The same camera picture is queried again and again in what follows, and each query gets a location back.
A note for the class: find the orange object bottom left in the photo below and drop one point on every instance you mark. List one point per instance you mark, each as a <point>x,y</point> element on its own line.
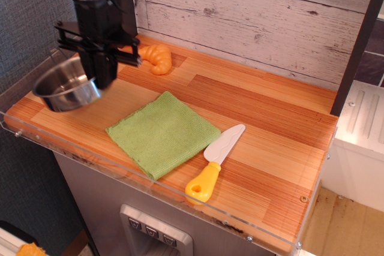
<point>30,249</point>

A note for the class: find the dark right shelf post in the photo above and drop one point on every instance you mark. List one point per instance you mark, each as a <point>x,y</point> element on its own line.
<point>365,31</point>

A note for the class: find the clear acrylic left guard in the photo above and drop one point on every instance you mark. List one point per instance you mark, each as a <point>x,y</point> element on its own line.
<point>10,94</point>

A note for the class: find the stainless steel pot bowl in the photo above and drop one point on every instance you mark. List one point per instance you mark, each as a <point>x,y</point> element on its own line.
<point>65,87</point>

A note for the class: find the silver dispenser button panel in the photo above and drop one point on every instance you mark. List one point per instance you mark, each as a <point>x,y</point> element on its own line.
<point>153,233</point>

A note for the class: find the green cloth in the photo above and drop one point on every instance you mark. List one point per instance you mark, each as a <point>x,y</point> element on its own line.
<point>162,135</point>

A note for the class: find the toy knife yellow handle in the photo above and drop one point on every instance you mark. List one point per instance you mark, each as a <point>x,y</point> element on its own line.
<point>199,190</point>

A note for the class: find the clear acrylic front guard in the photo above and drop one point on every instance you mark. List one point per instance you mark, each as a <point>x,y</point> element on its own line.
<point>249,213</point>

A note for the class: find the grey toy fridge cabinet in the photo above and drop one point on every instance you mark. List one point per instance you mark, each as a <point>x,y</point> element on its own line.
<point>99,198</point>

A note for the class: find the orange toy croissant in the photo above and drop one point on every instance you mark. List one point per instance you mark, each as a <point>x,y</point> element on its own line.
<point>158,55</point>

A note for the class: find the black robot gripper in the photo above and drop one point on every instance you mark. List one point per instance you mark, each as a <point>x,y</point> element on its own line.
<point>98,31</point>

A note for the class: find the clear acrylic guard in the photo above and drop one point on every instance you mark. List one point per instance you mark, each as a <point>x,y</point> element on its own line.
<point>10,94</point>
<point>249,213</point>

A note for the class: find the white toy sink unit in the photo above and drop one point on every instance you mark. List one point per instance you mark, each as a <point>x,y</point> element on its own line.
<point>354,165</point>

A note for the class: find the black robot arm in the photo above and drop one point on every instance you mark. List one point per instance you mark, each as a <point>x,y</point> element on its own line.
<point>104,35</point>

